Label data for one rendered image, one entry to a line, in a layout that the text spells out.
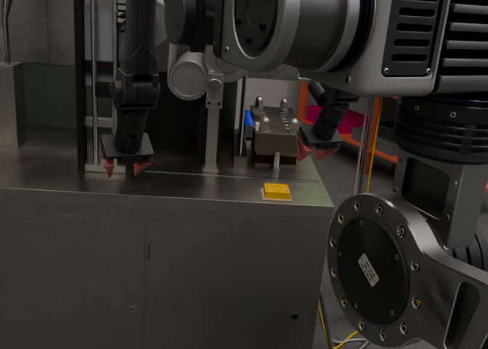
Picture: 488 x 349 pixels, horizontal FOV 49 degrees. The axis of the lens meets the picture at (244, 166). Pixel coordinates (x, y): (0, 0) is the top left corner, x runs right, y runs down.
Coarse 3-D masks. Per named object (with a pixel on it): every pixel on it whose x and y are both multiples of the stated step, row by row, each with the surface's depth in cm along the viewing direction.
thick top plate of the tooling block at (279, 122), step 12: (264, 108) 204; (276, 108) 206; (288, 108) 207; (276, 120) 187; (288, 120) 188; (264, 132) 171; (276, 132) 172; (288, 132) 173; (264, 144) 171; (276, 144) 171; (288, 144) 171
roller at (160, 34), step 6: (156, 6) 161; (162, 6) 161; (156, 12) 161; (162, 12) 161; (156, 18) 162; (162, 18) 162; (162, 24) 163; (156, 30) 163; (162, 30) 163; (156, 36) 164; (162, 36) 164; (156, 42) 164
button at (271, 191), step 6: (264, 186) 155; (270, 186) 155; (276, 186) 156; (282, 186) 156; (264, 192) 154; (270, 192) 152; (276, 192) 152; (282, 192) 152; (288, 192) 152; (270, 198) 152; (276, 198) 152; (282, 198) 152; (288, 198) 152
